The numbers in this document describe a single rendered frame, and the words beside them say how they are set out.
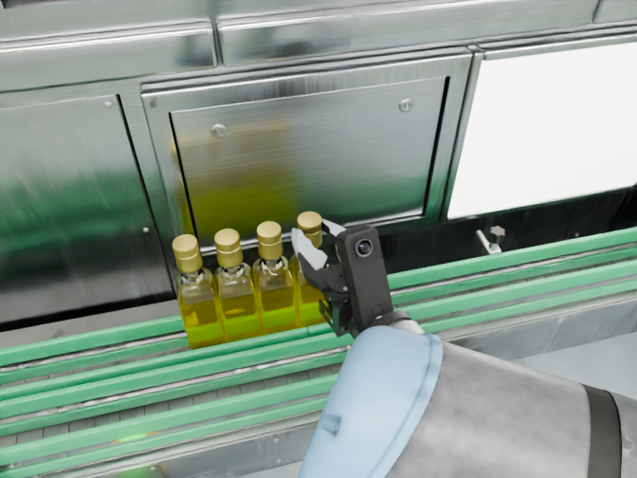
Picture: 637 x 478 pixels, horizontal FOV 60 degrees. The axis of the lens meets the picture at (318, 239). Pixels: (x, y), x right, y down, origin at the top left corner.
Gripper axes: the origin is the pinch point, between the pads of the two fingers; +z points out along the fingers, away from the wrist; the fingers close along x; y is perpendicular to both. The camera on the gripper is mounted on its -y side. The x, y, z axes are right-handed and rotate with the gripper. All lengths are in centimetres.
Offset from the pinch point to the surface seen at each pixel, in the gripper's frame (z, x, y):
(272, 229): 1.6, -5.1, -0.5
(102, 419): 3.0, -35.7, 27.7
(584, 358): -22, 49, 41
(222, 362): -1.6, -16.5, 19.8
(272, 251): 0.2, -6.0, 2.3
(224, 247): 1.9, -12.2, -0.2
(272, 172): 13.4, 0.6, -0.2
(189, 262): 3.4, -16.9, 1.7
